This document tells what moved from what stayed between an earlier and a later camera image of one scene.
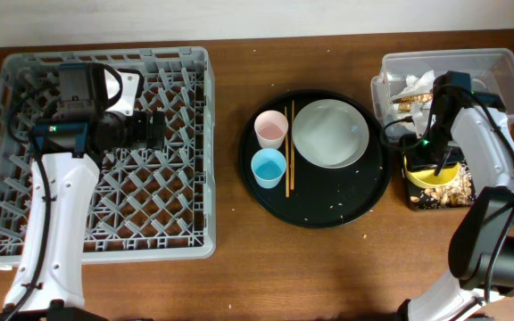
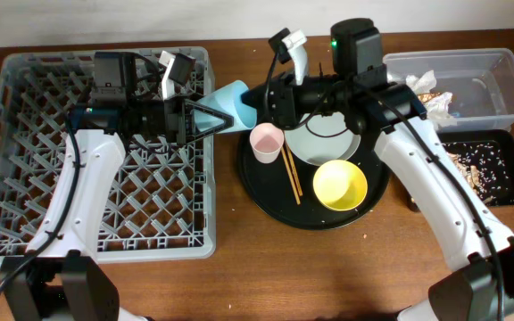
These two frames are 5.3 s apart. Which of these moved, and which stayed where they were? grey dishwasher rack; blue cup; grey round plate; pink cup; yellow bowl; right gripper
Moved: blue cup; yellow bowl; right gripper; pink cup
Stayed: grey round plate; grey dishwasher rack
